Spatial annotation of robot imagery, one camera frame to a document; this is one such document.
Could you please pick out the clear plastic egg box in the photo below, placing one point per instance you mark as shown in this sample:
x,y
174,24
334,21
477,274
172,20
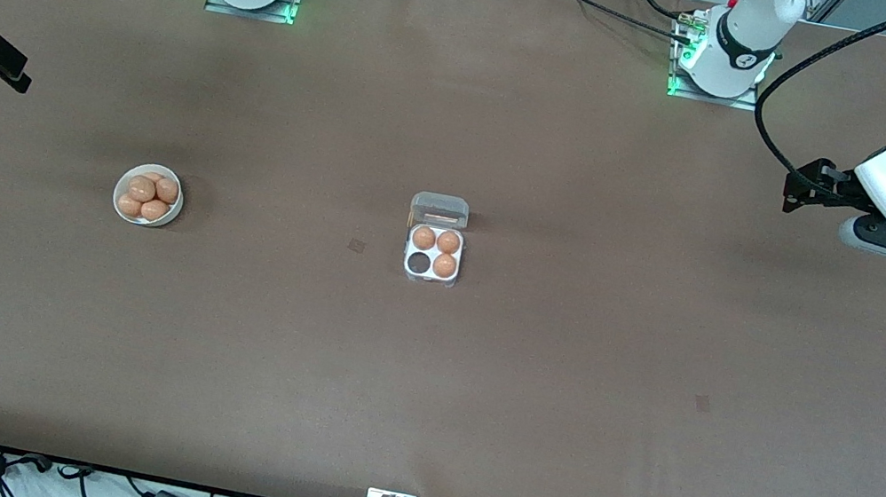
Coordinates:
x,y
440,210

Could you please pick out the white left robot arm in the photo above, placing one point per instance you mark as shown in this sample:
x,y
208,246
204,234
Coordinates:
x,y
744,38

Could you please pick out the white round bowl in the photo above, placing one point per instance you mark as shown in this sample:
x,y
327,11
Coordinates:
x,y
170,217

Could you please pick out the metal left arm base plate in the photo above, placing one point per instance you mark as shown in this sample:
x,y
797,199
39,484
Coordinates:
x,y
746,105

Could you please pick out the aluminium frame post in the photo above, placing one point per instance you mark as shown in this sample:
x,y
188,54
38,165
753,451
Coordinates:
x,y
826,5

